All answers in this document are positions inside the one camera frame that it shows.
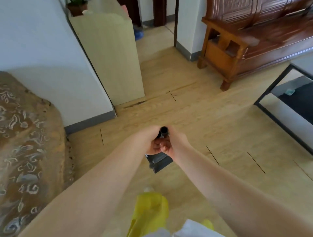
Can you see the person's right hand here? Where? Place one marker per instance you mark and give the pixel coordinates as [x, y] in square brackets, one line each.
[177, 144]

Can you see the person's left hand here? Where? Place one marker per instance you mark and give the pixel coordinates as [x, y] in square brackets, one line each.
[149, 140]

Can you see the person's right forearm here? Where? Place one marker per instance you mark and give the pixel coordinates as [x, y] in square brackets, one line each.
[239, 195]

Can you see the person's left forearm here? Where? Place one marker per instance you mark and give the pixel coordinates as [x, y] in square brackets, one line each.
[85, 200]

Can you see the person's cream woven left slipper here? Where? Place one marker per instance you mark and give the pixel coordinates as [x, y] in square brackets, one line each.
[148, 189]

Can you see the person's yellow clothing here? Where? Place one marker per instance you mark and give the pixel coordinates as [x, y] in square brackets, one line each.
[151, 210]

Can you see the person's white shirt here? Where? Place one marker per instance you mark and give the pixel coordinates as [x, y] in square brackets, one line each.
[195, 229]

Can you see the dark grey skirting board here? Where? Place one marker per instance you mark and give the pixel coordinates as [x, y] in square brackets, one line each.
[187, 52]
[90, 123]

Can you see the beige wooden cabinet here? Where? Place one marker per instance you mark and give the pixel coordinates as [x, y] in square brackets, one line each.
[117, 61]

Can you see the brown patterned sofa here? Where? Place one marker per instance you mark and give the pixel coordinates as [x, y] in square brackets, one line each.
[27, 158]

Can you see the small teal packet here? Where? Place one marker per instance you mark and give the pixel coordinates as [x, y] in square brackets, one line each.
[290, 91]

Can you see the dark brown door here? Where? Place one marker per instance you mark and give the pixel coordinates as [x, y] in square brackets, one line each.
[160, 12]

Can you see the pink paper tag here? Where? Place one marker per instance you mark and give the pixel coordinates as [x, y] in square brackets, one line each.
[126, 8]

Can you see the reddish brown wooden bench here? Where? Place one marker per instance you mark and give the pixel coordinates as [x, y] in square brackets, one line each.
[264, 36]

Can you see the grey table with black frame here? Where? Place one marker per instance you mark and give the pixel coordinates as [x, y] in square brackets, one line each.
[271, 112]

